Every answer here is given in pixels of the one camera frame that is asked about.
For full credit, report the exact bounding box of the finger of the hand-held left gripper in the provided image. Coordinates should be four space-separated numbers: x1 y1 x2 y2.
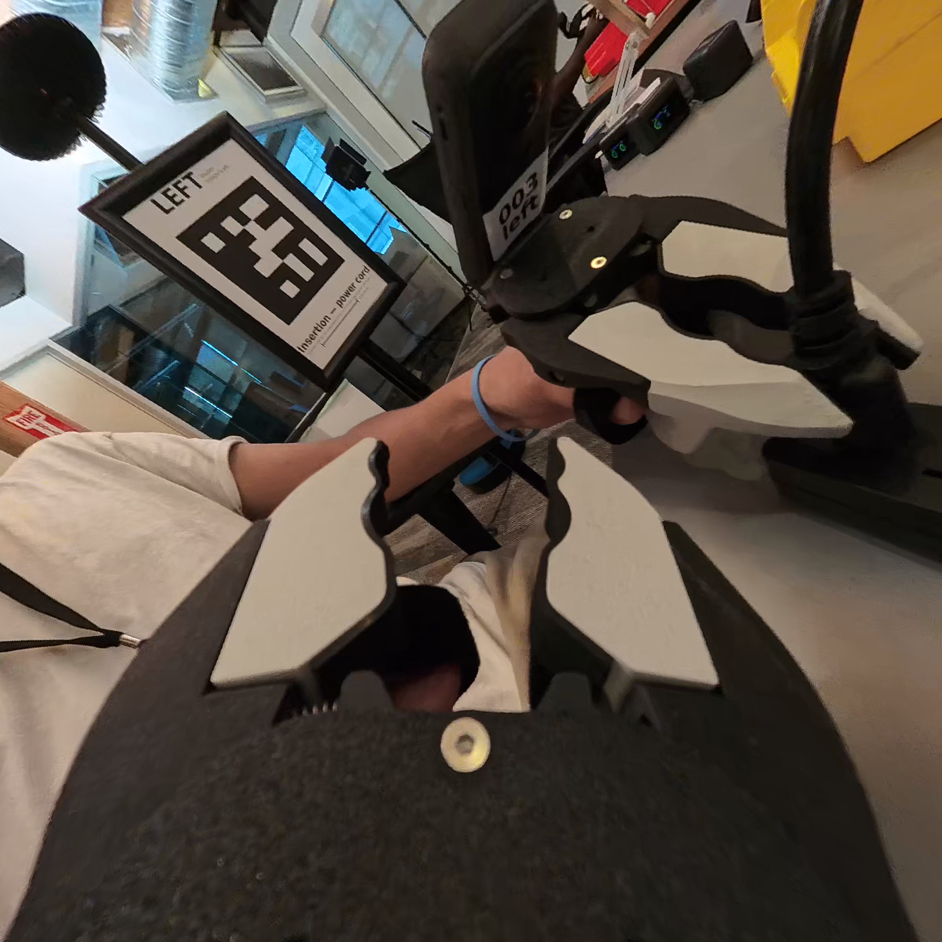
569 300 856 440
642 219 924 363

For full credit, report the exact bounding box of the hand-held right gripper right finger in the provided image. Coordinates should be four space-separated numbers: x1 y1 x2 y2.
530 436 721 711

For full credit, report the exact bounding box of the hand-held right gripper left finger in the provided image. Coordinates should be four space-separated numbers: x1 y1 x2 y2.
209 438 398 711

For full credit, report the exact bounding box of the black power cord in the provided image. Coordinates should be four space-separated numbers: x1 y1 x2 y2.
784 0 917 494

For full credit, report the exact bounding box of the black power strip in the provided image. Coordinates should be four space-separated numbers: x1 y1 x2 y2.
761 401 942 564

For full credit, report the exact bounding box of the yellow plastic bin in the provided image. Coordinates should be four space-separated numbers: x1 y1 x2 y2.
760 0 942 164

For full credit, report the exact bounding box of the person's left forearm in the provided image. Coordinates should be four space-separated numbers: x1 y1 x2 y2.
228 353 516 520

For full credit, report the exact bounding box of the person's left hand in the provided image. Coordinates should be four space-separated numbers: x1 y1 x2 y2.
506 349 649 437

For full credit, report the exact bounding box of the black battery charger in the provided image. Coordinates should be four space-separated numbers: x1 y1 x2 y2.
598 125 643 172
635 74 691 157

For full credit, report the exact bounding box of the blue wristband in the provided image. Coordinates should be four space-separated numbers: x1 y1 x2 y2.
470 355 529 444

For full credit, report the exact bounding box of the white plastic stand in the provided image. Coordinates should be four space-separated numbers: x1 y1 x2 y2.
607 33 663 137

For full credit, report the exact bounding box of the black case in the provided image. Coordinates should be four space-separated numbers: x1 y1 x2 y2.
683 21 755 102

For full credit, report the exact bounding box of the red plastic bin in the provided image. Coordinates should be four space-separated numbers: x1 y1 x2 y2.
581 18 637 83

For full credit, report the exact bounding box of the red fire sign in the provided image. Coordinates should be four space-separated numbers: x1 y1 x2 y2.
2 405 78 440

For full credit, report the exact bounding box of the black round pendant lamp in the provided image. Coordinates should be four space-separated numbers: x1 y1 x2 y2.
0 13 141 166

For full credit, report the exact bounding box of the black lanyard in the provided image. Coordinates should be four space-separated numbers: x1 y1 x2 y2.
0 563 142 656

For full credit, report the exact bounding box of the silver air duct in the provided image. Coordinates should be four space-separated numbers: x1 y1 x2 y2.
103 0 222 102

